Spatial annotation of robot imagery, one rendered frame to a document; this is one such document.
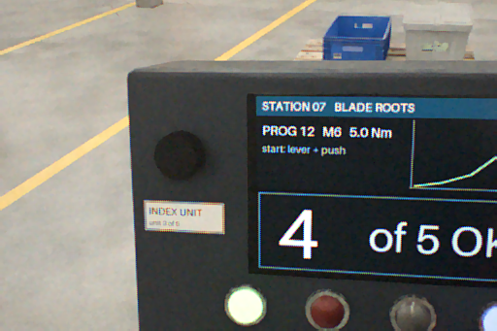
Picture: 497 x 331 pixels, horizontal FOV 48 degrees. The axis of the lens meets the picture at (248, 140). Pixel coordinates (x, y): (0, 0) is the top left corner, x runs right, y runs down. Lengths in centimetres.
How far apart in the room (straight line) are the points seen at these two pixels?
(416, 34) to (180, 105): 337
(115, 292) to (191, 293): 180
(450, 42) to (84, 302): 259
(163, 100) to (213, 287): 12
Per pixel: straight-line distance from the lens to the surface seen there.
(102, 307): 211
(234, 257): 35
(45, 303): 220
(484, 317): 36
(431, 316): 36
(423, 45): 369
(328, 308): 35
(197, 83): 33
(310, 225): 34
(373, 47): 370
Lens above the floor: 136
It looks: 26 degrees down
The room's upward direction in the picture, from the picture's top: 3 degrees counter-clockwise
